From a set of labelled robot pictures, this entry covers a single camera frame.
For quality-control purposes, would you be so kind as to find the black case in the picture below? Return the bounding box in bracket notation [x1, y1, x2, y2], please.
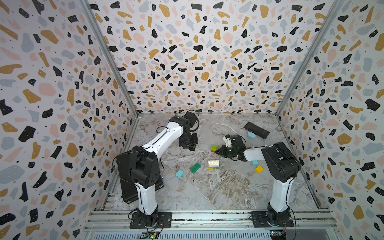
[116, 146, 164, 204]

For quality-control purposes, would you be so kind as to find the light blue round object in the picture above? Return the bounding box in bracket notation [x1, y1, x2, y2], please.
[247, 132, 257, 139]

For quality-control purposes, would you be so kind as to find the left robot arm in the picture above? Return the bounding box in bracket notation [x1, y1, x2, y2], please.
[128, 111, 200, 227]

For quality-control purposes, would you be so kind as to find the dark green long lego brick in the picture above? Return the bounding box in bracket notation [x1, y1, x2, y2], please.
[190, 163, 201, 174]

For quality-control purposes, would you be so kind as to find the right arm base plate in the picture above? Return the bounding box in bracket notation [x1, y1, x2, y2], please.
[250, 211, 294, 228]

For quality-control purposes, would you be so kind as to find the black flat pouch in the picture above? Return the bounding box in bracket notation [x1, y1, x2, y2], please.
[244, 122, 270, 139]

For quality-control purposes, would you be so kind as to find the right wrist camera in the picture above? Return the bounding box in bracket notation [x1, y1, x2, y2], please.
[223, 135, 233, 148]

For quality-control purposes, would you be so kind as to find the yellow lego brick right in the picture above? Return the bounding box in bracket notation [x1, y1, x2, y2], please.
[255, 166, 264, 173]

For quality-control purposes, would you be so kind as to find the light blue lego brick left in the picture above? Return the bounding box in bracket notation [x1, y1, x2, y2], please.
[176, 170, 184, 178]

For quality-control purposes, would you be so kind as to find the aluminium front rail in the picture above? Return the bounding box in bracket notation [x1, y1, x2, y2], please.
[82, 209, 343, 240]

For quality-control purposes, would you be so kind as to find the white long lego brick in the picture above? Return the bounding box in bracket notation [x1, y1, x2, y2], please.
[208, 160, 220, 168]

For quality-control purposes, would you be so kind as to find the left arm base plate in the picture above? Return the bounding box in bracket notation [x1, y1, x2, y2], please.
[130, 211, 173, 229]

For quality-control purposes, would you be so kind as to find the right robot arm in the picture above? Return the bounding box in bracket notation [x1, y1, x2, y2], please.
[214, 135, 301, 228]

